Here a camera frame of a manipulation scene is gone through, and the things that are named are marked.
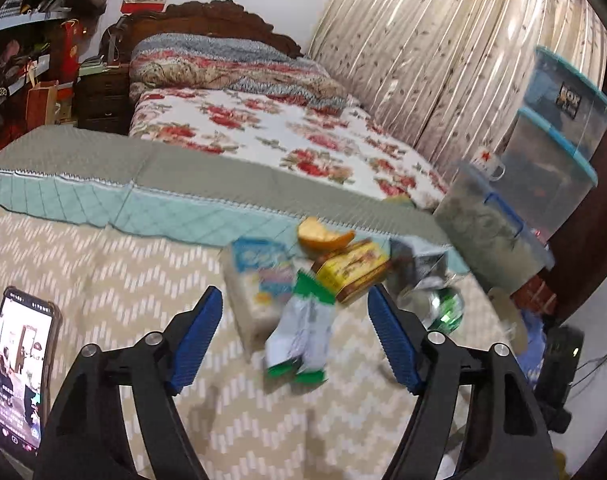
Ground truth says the crushed green soda can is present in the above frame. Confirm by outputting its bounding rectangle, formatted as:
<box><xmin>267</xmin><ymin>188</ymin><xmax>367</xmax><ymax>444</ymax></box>
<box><xmin>397</xmin><ymin>286</ymin><xmax>464</xmax><ymax>335</ymax></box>

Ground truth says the green white snack wrapper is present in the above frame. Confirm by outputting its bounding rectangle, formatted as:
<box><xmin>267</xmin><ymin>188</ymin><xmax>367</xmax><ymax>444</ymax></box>
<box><xmin>264</xmin><ymin>270</ymin><xmax>335</xmax><ymax>386</ymax></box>

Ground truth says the white tissue pack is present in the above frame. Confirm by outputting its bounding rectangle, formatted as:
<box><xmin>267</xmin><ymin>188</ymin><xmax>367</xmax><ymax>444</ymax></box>
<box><xmin>220</xmin><ymin>237</ymin><xmax>296</xmax><ymax>359</ymax></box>

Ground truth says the beige round trash bin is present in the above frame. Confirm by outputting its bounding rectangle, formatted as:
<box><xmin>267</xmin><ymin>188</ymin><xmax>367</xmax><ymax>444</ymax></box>
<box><xmin>488</xmin><ymin>287</ymin><xmax>528</xmax><ymax>356</ymax></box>

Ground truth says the blue cloth on floor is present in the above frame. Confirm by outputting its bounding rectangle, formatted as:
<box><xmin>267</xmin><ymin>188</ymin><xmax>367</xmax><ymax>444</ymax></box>
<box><xmin>517</xmin><ymin>310</ymin><xmax>546</xmax><ymax>388</ymax></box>

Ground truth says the red cardboard box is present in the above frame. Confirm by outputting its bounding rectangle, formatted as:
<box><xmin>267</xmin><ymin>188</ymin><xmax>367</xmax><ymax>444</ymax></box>
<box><xmin>511</xmin><ymin>275</ymin><xmax>557</xmax><ymax>315</ymax></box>

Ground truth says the black smartphone lit screen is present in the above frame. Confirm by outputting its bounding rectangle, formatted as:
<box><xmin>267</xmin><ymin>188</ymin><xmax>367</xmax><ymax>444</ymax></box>
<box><xmin>0</xmin><ymin>286</ymin><xmax>61</xmax><ymax>468</ymax></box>

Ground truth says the middle clear teal-lid bin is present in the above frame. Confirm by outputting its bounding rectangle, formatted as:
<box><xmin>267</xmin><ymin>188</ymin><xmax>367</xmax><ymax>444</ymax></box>
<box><xmin>494</xmin><ymin>107</ymin><xmax>599</xmax><ymax>240</ymax></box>

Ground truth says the clear teal-lid bin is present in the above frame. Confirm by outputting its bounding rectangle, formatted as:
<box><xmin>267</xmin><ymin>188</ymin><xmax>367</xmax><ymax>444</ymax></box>
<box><xmin>523</xmin><ymin>46</ymin><xmax>607</xmax><ymax>159</ymax></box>
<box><xmin>494</xmin><ymin>107</ymin><xmax>599</xmax><ymax>240</ymax></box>

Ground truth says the dark blue foil bag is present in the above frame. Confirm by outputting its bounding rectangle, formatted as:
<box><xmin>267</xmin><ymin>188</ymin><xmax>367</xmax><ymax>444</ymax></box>
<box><xmin>386</xmin><ymin>235</ymin><xmax>449</xmax><ymax>299</ymax></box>

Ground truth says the white enamel star mug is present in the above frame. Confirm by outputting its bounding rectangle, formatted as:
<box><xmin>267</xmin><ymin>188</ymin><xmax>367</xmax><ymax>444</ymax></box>
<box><xmin>471</xmin><ymin>146</ymin><xmax>505</xmax><ymax>182</ymax></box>

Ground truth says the beige zigzag bed quilt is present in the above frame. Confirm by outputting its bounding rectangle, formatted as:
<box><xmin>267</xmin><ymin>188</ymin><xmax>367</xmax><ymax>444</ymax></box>
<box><xmin>0</xmin><ymin>123</ymin><xmax>515</xmax><ymax>480</ymax></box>

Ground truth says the yellow medicine box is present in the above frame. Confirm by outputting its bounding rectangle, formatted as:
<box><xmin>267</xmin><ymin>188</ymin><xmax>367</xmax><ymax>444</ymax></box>
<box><xmin>311</xmin><ymin>238</ymin><xmax>390</xmax><ymax>304</ymax></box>

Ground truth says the top clear teal-lid bin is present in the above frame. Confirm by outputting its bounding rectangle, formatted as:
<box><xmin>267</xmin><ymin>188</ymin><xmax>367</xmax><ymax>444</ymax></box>
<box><xmin>523</xmin><ymin>46</ymin><xmax>607</xmax><ymax>159</ymax></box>

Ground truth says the orange peel piece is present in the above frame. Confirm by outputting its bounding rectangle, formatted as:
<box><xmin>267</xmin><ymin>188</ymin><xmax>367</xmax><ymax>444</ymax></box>
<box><xmin>297</xmin><ymin>217</ymin><xmax>355</xmax><ymax>254</ymax></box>

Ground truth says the floral beige curtain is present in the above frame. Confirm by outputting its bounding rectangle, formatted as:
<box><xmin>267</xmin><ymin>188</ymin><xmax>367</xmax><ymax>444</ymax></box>
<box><xmin>309</xmin><ymin>0</ymin><xmax>607</xmax><ymax>179</ymax></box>

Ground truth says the dark wooden nightstand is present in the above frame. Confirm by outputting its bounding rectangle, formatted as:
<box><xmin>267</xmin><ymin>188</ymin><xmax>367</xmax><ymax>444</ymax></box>
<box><xmin>72</xmin><ymin>64</ymin><xmax>133</xmax><ymax>136</ymax></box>

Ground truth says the floral bed sheet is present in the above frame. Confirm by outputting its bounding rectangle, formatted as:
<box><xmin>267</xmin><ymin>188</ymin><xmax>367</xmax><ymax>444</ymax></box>
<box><xmin>129</xmin><ymin>88</ymin><xmax>448</xmax><ymax>210</ymax></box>

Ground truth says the folded floral patchwork quilt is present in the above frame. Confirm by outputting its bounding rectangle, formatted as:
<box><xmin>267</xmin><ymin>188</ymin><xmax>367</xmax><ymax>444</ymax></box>
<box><xmin>129</xmin><ymin>32</ymin><xmax>353</xmax><ymax>115</ymax></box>

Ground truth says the cluttered metal shelf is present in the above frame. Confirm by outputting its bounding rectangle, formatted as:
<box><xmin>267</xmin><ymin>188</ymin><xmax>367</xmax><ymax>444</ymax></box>
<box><xmin>0</xmin><ymin>0</ymin><xmax>107</xmax><ymax>151</ymax></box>

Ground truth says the dark wooden headboard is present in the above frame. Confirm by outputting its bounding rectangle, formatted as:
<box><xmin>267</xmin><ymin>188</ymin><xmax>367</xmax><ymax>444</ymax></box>
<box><xmin>98</xmin><ymin>0</ymin><xmax>302</xmax><ymax>64</ymax></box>

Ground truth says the clear bin blue handle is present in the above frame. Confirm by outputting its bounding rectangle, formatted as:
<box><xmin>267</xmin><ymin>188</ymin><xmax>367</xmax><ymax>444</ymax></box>
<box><xmin>433</xmin><ymin>162</ymin><xmax>555</xmax><ymax>292</ymax></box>

